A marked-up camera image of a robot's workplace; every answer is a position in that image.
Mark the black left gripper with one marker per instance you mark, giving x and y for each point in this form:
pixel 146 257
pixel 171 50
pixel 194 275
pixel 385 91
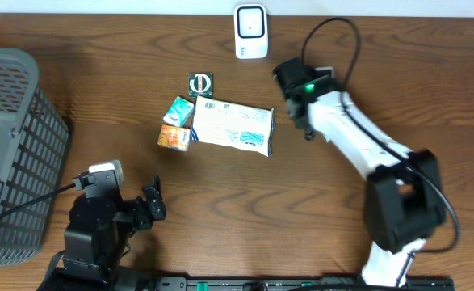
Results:
pixel 157 208

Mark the orange small carton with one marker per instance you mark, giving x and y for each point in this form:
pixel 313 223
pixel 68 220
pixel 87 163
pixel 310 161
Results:
pixel 174 138

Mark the teal small carton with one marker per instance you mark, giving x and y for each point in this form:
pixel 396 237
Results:
pixel 179 112

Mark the white snack bag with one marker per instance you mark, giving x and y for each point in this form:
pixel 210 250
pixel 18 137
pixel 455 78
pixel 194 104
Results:
pixel 233 125

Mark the dark green round-logo box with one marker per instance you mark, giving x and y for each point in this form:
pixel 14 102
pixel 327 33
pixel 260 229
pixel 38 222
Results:
pixel 200 84

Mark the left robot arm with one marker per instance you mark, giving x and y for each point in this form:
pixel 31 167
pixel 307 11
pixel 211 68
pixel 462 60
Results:
pixel 96 239

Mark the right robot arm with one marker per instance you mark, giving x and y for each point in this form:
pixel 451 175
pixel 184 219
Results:
pixel 402 207

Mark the white barcode scanner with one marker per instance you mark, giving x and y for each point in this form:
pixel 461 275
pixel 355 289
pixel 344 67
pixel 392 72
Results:
pixel 250 31

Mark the grey plastic basket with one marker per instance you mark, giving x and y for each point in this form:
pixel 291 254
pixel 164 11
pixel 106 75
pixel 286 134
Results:
pixel 34 142

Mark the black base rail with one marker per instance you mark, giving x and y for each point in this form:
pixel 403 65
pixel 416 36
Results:
pixel 331 282

